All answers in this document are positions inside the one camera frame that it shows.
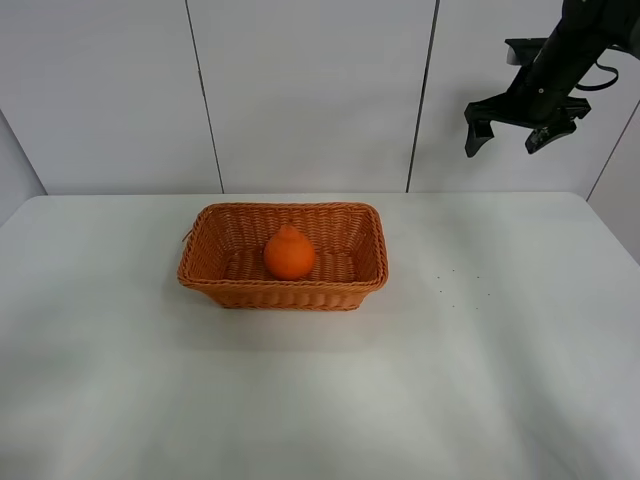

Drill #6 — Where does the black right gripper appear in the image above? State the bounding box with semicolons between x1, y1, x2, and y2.
464;36;591;158

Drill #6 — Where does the orange fruit with stem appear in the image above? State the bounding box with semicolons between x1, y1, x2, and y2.
263;225;316;281

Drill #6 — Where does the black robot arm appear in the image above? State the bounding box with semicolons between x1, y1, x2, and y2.
464;0;639;158

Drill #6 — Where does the orange wicker basket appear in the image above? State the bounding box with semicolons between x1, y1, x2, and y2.
177;202;389;311

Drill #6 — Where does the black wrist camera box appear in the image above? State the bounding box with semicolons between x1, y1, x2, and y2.
505;38;546;66

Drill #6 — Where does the black cable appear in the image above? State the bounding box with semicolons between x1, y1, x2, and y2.
577;43;632;92

